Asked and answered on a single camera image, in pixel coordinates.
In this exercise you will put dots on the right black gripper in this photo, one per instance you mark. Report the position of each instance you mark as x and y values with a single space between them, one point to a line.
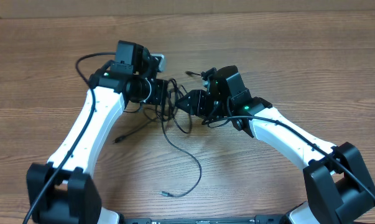
200 102

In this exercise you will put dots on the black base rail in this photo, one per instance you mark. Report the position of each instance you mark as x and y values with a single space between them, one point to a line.
202 221

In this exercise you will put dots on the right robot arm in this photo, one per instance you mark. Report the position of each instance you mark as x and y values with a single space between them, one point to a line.
338 185

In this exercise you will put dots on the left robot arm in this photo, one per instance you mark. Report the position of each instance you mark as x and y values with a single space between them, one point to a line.
62 190

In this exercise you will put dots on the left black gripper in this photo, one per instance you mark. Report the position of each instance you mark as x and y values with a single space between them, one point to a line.
162 92

